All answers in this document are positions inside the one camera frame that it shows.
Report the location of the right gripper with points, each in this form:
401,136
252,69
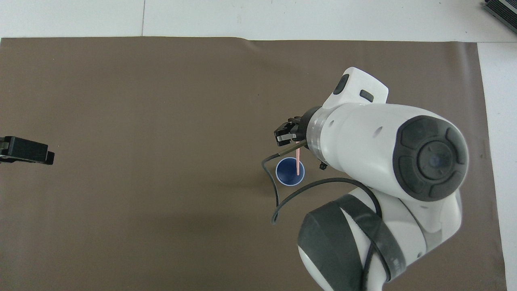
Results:
303,128

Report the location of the pink chopstick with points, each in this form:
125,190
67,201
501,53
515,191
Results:
298,163

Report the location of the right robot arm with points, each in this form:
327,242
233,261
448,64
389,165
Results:
363,133

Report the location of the blue cup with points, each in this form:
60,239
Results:
286,171

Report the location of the black stand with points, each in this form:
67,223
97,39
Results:
503,12

